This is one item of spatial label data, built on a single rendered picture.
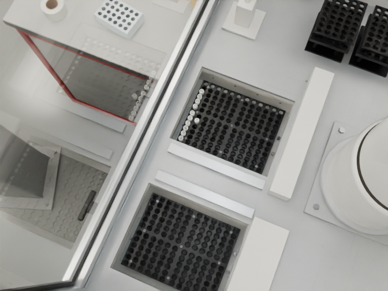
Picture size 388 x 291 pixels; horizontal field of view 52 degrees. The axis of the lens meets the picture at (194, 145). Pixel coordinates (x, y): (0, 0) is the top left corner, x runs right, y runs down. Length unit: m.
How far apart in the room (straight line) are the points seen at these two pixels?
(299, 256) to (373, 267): 0.16
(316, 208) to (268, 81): 0.32
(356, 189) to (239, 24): 0.50
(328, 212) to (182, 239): 0.33
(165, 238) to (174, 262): 0.06
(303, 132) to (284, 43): 0.25
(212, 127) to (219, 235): 0.26
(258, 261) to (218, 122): 0.35
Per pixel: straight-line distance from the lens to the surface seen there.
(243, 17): 1.02
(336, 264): 0.94
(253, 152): 0.98
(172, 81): 0.94
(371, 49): 1.00
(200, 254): 0.94
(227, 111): 1.00
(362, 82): 1.06
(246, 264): 0.88
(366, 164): 0.75
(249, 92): 1.07
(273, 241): 0.89
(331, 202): 0.92
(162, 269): 0.94
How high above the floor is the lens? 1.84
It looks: 74 degrees down
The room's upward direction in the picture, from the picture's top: 2 degrees counter-clockwise
